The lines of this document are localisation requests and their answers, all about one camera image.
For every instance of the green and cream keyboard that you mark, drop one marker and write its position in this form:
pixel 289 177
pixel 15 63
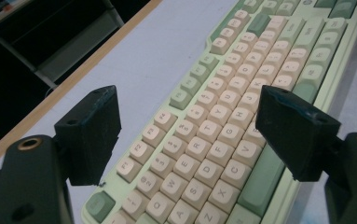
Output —
pixel 198 146

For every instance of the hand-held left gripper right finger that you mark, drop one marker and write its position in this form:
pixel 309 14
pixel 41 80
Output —
pixel 297 137

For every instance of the grey metal shelf frame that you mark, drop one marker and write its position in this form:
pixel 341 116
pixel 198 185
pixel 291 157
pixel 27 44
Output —
pixel 73 46

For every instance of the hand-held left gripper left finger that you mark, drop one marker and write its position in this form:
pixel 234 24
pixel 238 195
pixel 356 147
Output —
pixel 89 140

